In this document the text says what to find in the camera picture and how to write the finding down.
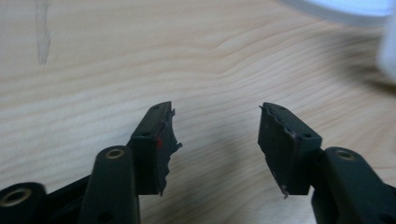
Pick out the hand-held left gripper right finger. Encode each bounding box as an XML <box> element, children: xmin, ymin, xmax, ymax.
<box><xmin>257</xmin><ymin>102</ymin><xmax>396</xmax><ymax>224</ymax></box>

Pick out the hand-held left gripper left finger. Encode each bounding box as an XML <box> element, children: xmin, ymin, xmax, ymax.
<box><xmin>78</xmin><ymin>101</ymin><xmax>183</xmax><ymax>224</ymax></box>

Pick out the white round plate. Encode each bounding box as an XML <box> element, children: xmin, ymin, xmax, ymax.
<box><xmin>274</xmin><ymin>0</ymin><xmax>394</xmax><ymax>27</ymax></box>

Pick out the white blurred object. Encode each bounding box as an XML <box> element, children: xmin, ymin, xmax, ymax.
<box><xmin>375</xmin><ymin>12</ymin><xmax>396</xmax><ymax>82</ymax></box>

